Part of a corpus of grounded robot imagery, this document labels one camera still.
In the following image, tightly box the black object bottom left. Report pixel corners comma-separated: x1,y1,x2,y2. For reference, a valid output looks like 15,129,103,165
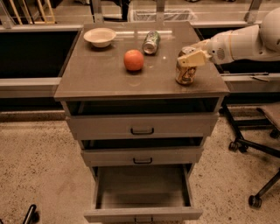
23,204,39,224

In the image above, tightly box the white wire basket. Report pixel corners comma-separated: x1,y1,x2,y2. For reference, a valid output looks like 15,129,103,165
128,9,197,22

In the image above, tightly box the grey middle drawer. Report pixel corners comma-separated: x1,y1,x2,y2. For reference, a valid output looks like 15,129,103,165
81,137,204,166

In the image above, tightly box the grey drawer cabinet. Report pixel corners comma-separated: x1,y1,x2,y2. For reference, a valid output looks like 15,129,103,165
53,20,231,224

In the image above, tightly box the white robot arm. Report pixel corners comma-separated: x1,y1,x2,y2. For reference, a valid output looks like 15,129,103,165
178,8,280,67

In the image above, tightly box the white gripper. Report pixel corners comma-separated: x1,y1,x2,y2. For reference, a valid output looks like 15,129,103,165
178,31,234,67

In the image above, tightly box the white ceramic bowl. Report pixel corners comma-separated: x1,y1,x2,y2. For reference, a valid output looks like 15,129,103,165
83,28,116,48

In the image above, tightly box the grey bottom drawer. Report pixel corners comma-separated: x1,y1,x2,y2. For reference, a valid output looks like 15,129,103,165
83,164,204,224

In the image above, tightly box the orange soda can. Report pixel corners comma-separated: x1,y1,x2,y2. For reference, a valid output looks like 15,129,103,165
176,46,197,86

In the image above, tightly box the black rolling chair base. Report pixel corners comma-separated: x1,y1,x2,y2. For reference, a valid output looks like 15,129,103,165
219,100,280,209

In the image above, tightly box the grey top drawer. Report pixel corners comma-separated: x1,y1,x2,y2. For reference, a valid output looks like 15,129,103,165
66,112,219,140

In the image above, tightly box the wooden chair frame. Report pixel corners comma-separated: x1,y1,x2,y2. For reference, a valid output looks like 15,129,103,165
8,0,57,25

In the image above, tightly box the grey drawer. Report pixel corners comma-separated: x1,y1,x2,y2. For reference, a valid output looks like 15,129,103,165
83,164,204,224
81,137,204,166
66,112,219,140

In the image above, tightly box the red orange apple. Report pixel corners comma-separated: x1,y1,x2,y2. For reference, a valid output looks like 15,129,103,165
123,50,144,71

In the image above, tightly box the green soda can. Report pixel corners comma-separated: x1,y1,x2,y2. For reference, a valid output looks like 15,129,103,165
142,31,161,54

